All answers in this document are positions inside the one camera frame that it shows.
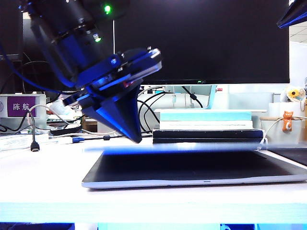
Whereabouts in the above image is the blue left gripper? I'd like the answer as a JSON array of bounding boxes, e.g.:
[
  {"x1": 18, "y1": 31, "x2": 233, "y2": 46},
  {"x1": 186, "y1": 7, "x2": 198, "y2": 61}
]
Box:
[{"x1": 62, "y1": 47, "x2": 163, "y2": 144}]

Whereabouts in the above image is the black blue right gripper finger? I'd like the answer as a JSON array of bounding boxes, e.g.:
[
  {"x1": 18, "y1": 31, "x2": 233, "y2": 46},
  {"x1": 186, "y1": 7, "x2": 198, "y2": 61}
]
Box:
[{"x1": 276, "y1": 0, "x2": 307, "y2": 29}]

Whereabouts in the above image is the gray Dell laptop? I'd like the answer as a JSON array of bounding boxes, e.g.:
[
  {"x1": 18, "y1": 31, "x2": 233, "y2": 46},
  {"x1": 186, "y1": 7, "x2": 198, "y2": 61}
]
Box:
[{"x1": 81, "y1": 142, "x2": 307, "y2": 190}]

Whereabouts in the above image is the wooden cabinet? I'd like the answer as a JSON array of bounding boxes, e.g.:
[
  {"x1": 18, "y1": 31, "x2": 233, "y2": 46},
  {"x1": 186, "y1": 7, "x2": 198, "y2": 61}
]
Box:
[{"x1": 82, "y1": 116, "x2": 98, "y2": 133}]

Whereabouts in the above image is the black flat case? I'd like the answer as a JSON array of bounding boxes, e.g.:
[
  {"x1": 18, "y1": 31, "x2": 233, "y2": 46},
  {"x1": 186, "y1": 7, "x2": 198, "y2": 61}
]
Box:
[{"x1": 50, "y1": 126, "x2": 82, "y2": 136}]

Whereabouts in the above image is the white bottle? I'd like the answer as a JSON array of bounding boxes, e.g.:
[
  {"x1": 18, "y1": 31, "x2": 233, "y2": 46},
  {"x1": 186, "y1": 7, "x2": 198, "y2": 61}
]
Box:
[{"x1": 49, "y1": 99, "x2": 75, "y2": 117}]

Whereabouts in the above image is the sunflower plush toy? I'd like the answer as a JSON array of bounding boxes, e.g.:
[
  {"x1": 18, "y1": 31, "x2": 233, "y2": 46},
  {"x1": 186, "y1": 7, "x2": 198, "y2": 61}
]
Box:
[{"x1": 283, "y1": 85, "x2": 307, "y2": 104}]

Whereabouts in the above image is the purple name plate holder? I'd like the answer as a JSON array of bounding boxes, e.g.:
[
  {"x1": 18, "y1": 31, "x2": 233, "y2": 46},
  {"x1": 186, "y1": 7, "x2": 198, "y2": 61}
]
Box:
[{"x1": 0, "y1": 93, "x2": 47, "y2": 130}]

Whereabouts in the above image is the large black AOC monitor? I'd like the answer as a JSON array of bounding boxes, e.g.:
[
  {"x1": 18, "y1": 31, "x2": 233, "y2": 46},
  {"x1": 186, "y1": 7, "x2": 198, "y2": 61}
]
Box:
[{"x1": 113, "y1": 0, "x2": 290, "y2": 85}]

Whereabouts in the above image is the white plastic container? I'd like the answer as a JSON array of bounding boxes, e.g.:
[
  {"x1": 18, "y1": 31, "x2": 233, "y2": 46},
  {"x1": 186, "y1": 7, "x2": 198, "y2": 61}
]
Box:
[{"x1": 268, "y1": 102, "x2": 305, "y2": 118}]

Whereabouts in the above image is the teal book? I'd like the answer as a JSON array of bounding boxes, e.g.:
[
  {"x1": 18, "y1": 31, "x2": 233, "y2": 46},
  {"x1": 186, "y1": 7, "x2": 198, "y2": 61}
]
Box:
[{"x1": 159, "y1": 111, "x2": 252, "y2": 122}]

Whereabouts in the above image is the white book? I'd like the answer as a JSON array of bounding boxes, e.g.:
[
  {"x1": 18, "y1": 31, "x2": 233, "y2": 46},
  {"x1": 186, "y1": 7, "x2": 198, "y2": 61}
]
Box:
[{"x1": 159, "y1": 120, "x2": 254, "y2": 131}]

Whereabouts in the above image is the white printed booklet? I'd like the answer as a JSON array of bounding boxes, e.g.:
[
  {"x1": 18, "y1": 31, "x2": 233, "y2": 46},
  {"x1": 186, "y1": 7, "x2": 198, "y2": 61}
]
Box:
[{"x1": 0, "y1": 133, "x2": 50, "y2": 152}]

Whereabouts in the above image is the wooden box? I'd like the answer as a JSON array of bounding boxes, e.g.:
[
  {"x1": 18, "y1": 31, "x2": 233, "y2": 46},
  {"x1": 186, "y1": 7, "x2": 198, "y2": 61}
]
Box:
[{"x1": 303, "y1": 97, "x2": 307, "y2": 146}]

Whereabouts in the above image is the white plant pot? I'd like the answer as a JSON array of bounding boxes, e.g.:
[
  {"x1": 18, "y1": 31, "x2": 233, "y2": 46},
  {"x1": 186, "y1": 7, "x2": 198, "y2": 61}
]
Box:
[{"x1": 260, "y1": 116, "x2": 303, "y2": 145}]

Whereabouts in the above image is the black monitor with silver bezel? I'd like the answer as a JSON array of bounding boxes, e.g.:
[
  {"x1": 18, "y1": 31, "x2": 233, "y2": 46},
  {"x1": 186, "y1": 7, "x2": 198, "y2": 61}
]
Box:
[{"x1": 0, "y1": 0, "x2": 24, "y2": 94}]

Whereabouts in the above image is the dark blue object under table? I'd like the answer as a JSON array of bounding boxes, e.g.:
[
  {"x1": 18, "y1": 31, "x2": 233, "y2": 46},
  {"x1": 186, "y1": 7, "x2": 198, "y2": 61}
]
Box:
[
  {"x1": 0, "y1": 222, "x2": 75, "y2": 230},
  {"x1": 219, "y1": 223, "x2": 256, "y2": 230}
]

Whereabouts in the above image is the black mouse pad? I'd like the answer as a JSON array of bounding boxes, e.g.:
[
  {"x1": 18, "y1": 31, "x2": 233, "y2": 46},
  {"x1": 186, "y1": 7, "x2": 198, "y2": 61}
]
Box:
[{"x1": 267, "y1": 148, "x2": 307, "y2": 167}]

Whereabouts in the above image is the black tangled cable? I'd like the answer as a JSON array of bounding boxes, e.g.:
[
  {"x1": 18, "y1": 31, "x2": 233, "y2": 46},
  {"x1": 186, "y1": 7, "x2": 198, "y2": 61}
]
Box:
[{"x1": 137, "y1": 91, "x2": 166, "y2": 134}]

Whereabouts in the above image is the thin white monitor cable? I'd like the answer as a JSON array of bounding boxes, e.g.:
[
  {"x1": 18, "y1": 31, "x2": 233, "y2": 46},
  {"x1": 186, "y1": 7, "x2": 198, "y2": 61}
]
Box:
[{"x1": 136, "y1": 85, "x2": 166, "y2": 99}]

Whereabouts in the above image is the blue plug black cable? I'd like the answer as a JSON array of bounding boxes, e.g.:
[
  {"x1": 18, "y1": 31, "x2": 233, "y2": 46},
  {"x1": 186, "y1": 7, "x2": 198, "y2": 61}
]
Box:
[{"x1": 71, "y1": 134, "x2": 128, "y2": 143}]

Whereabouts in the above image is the black HDMI cable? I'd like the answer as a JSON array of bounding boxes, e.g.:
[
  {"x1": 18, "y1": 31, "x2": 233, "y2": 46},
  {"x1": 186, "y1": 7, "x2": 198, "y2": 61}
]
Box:
[{"x1": 0, "y1": 111, "x2": 41, "y2": 153}]

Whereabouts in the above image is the black monitor power cable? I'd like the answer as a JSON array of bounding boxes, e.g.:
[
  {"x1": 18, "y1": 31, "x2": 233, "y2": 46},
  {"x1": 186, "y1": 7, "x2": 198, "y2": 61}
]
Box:
[{"x1": 181, "y1": 85, "x2": 204, "y2": 109}]

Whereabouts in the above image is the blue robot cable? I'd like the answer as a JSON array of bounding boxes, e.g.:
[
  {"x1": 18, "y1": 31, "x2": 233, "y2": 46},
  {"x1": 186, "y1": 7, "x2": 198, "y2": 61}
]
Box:
[{"x1": 0, "y1": 43, "x2": 72, "y2": 94}]

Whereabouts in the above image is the orange cat cable clip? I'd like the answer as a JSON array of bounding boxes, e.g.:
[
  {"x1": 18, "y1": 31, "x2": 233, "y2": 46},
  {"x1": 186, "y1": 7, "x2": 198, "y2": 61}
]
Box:
[{"x1": 282, "y1": 110, "x2": 295, "y2": 132}]

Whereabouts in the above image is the white charging cable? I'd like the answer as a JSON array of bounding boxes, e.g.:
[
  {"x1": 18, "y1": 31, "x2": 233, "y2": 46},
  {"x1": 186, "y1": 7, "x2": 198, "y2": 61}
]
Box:
[{"x1": 256, "y1": 116, "x2": 307, "y2": 151}]

